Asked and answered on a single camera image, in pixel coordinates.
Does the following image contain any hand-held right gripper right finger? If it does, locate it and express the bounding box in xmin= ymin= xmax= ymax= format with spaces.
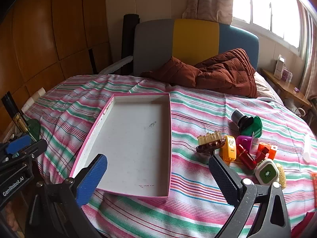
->
xmin=208 ymin=154 xmax=291 ymax=238

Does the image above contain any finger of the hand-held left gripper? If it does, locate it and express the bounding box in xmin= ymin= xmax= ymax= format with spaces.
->
xmin=15 ymin=139 xmax=48 ymax=166
xmin=0 ymin=135 xmax=32 ymax=158

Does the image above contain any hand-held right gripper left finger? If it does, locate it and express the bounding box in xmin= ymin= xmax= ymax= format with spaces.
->
xmin=25 ymin=154 xmax=108 ymax=238

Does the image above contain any orange plastic clip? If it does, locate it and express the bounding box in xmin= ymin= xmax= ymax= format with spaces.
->
xmin=219 ymin=135 xmax=237 ymax=164

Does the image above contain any red metallic lighter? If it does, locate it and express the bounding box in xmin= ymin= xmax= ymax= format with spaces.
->
xmin=236 ymin=144 xmax=257 ymax=170

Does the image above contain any brown peg hairbrush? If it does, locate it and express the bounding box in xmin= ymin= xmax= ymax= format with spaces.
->
xmin=196 ymin=131 xmax=226 ymax=154

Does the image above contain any magenta silicone cup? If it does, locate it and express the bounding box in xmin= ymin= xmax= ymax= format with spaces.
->
xmin=235 ymin=134 xmax=253 ymax=152

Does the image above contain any white green plug-in device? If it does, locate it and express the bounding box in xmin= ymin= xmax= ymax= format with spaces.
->
xmin=255 ymin=159 xmax=280 ymax=185

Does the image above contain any pink cardboard tray box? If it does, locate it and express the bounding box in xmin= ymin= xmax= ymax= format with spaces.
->
xmin=69 ymin=92 xmax=172 ymax=202

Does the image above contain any orange red block toy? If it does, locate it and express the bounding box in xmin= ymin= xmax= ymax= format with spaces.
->
xmin=256 ymin=143 xmax=278 ymax=163

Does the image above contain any yellow perforated oval case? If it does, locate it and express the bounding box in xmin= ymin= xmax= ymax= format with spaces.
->
xmin=275 ymin=163 xmax=286 ymax=189

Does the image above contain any green plastic spool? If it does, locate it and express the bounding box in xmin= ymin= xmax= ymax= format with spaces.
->
xmin=240 ymin=116 xmax=263 ymax=138

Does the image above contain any black cylindrical canister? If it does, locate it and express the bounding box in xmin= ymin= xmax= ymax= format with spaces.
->
xmin=231 ymin=108 xmax=254 ymax=132

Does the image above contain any green glass round table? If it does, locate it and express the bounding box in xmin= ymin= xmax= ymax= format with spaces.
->
xmin=25 ymin=119 xmax=41 ymax=142

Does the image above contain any striped pink green bedsheet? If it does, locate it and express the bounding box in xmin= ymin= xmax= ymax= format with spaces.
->
xmin=23 ymin=74 xmax=317 ymax=238

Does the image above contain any stack of white cups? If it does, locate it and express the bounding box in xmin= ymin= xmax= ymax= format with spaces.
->
xmin=21 ymin=87 xmax=46 ymax=113

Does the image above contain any white plastic tube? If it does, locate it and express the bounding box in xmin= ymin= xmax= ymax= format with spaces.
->
xmin=303 ymin=134 xmax=312 ymax=164

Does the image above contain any orange packet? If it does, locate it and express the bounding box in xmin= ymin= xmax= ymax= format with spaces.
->
xmin=311 ymin=173 xmax=317 ymax=207

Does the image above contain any red cloth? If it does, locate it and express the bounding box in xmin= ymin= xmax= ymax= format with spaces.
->
xmin=291 ymin=212 xmax=317 ymax=238

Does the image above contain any pale pillow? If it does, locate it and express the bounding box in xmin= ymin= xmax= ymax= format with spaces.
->
xmin=254 ymin=72 xmax=283 ymax=102

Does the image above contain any brown quilted blanket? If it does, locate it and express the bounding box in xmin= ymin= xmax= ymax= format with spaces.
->
xmin=140 ymin=48 xmax=258 ymax=98

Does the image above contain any wooden bedside shelf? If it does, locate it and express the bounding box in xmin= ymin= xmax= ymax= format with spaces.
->
xmin=260 ymin=68 xmax=312 ymax=109

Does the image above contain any wooden wardrobe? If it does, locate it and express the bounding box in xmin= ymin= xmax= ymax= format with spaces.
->
xmin=0 ymin=0 xmax=111 ymax=139

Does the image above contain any purple small box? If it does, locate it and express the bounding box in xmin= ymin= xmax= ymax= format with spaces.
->
xmin=281 ymin=68 xmax=293 ymax=82

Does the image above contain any white carton box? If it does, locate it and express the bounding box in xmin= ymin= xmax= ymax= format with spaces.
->
xmin=274 ymin=55 xmax=286 ymax=80

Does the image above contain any pink patterned curtain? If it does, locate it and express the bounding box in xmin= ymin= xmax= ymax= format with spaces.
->
xmin=298 ymin=2 xmax=317 ymax=105

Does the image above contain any grey yellow blue headboard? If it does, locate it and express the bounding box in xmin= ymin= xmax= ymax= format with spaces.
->
xmin=133 ymin=18 xmax=259 ymax=77

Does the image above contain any bright window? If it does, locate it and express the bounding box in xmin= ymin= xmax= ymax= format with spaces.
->
xmin=231 ymin=0 xmax=317 ymax=60

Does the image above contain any beige patterned curtain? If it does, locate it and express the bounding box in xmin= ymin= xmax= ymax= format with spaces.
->
xmin=182 ymin=0 xmax=234 ymax=23

